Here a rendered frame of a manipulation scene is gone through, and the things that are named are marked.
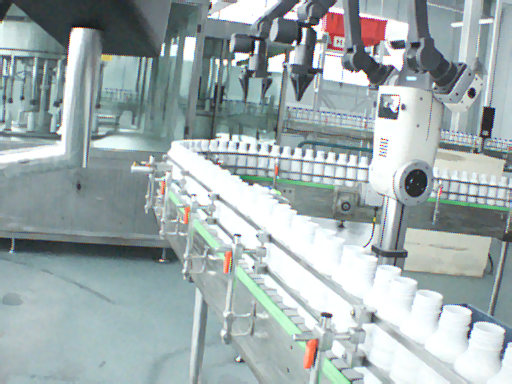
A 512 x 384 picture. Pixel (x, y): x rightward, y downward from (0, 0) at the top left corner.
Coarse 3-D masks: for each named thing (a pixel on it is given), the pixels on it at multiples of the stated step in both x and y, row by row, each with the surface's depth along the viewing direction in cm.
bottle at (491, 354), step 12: (480, 324) 63; (492, 324) 63; (480, 336) 61; (492, 336) 60; (504, 336) 61; (468, 348) 62; (480, 348) 60; (492, 348) 60; (456, 360) 63; (468, 360) 61; (480, 360) 60; (492, 360) 60; (456, 372) 62; (468, 372) 60; (480, 372) 60; (492, 372) 60
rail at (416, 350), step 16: (192, 176) 198; (256, 224) 131; (272, 240) 120; (272, 272) 119; (320, 272) 98; (288, 288) 110; (336, 288) 91; (304, 304) 102; (352, 304) 85; (384, 320) 77; (400, 336) 72; (416, 352) 68; (368, 368) 79; (432, 368) 65; (448, 368) 62
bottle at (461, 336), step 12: (444, 312) 67; (456, 312) 69; (468, 312) 67; (444, 324) 67; (456, 324) 66; (432, 336) 68; (444, 336) 66; (456, 336) 66; (432, 348) 66; (444, 348) 66; (456, 348) 65; (444, 360) 65; (420, 372) 68; (432, 372) 66
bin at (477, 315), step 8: (448, 304) 140; (456, 304) 141; (464, 304) 142; (472, 312) 140; (480, 312) 137; (472, 320) 140; (480, 320) 137; (488, 320) 134; (496, 320) 131; (472, 328) 139; (504, 328) 128; (504, 344) 127; (504, 352) 127
